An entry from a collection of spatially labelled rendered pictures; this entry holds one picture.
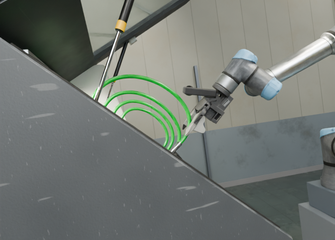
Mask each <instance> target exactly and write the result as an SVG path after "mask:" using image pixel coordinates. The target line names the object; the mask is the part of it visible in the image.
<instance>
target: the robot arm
mask: <svg viewBox="0 0 335 240"><path fill-rule="evenodd" d="M330 55H335V26H334V27H332V28H331V29H330V30H328V31H326V32H325V33H323V34H322V35H321V38H320V39H318V40H316V41H314V42H313V43H311V44H309V45H307V46H306V47H304V48H302V49H301V50H299V51H297V52H295V53H294V54H292V55H290V56H288V57H287V58H285V59H283V60H282V61H280V62H278V63H276V64H275V65H273V66H271V67H269V68H268V69H266V70H263V69H261V68H260V67H258V66H257V65H256V62H257V61H258V59H257V57H256V56H255V55H254V54H253V53H252V52H250V51H248V50H246V49H241V50H239V51H238V52H237V53H236V55H235V56H234V57H233V58H232V60H231V61H230V62H229V64H228V65H227V66H226V68H225V69H224V70H223V72H222V73H221V74H220V75H219V77H218V78H217V79H216V81H215V83H214V84H213V85H212V87H213V88H214V89H216V90H214V89H205V88H195V87H192V86H190V85H189V86H186V87H183V91H182V92H183V93H184V94H185V95H187V96H191V95H198V96H204V97H203V98H202V99H201V100H200V101H199V102H198V104H197V105H196V106H195V107H194V108H193V110H192V111H191V112H190V115H191V123H190V124H189V126H188V127H187V128H186V130H185V136H187V135H188V134H189V133H190V132H191V131H192V130H193V131H195V132H198V133H201V134H202V133H204V132H205V127H204V125H203V123H204V121H205V117H206V118H207V119H208V120H210V121H212V122H213V123H215V124H216V123H217V122H218V121H219V120H220V118H221V117H222V116H223V114H224V113H225V112H224V110H225V109H226V108H227V106H228V105H229V104H230V103H231V101H232V100H233V99H234V98H232V97H231V96H230V94H232V93H233V92H234V90H235V89H236V88H237V86H238V85H239V84H240V83H241V82H242V83H243V84H244V91H245V93H246V94H248V95H250V96H258V95H260V96H261V97H262V98H264V99H266V100H271V99H272V98H274V97H275V96H276V95H277V94H278V92H279V91H280V90H281V88H282V83H281V82H283V81H284V80H286V79H288V78H290V77H292V76H294V75H295V74H297V73H299V72H301V71H303V70H304V69H306V68H308V67H310V66H312V65H313V64H315V63H317V62H319V61H321V60H322V59H324V58H326V57H328V56H330ZM204 116H205V117H204ZM218 118H219V119H218ZM320 140H321V147H322V154H323V163H324V167H323V172H322V176H321V185H322V186H323V187H325V188H327V189H330V190H334V191H335V127H334V128H325V129H322V130H321V131H320Z"/></svg>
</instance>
